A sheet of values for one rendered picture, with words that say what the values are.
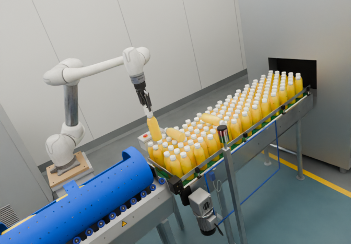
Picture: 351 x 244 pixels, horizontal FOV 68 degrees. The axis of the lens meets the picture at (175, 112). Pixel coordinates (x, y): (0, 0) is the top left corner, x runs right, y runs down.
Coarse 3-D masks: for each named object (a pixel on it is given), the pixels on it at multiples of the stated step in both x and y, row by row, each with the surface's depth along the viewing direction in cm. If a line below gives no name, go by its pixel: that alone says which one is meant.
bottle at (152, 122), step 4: (152, 116) 170; (148, 120) 170; (152, 120) 170; (156, 120) 172; (148, 124) 171; (152, 124) 170; (156, 124) 172; (152, 128) 171; (156, 128) 172; (152, 132) 173; (156, 132) 173; (160, 132) 176; (152, 136) 176; (156, 136) 175; (160, 136) 176; (156, 140) 176
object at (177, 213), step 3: (174, 198) 236; (174, 201) 237; (174, 204) 238; (177, 207) 241; (177, 210) 242; (174, 213) 244; (177, 213) 243; (177, 216) 243; (180, 216) 246; (177, 219) 247; (180, 219) 247; (177, 222) 250; (180, 222) 248; (180, 225) 249; (183, 225) 251; (180, 228) 251; (183, 228) 252
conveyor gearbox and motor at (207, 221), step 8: (200, 192) 170; (192, 200) 166; (200, 200) 164; (208, 200) 166; (192, 208) 172; (200, 208) 163; (208, 208) 168; (200, 216) 168; (208, 216) 170; (200, 224) 173; (208, 224) 169; (216, 224) 170; (208, 232) 175
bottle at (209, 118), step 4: (204, 116) 197; (208, 116) 194; (212, 116) 192; (216, 116) 192; (204, 120) 197; (208, 120) 193; (212, 120) 190; (216, 120) 188; (220, 120) 187; (212, 124) 193; (216, 124) 188
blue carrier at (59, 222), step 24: (120, 168) 154; (144, 168) 159; (72, 192) 142; (96, 192) 145; (120, 192) 151; (48, 216) 133; (72, 216) 137; (96, 216) 145; (0, 240) 124; (24, 240) 126; (48, 240) 131
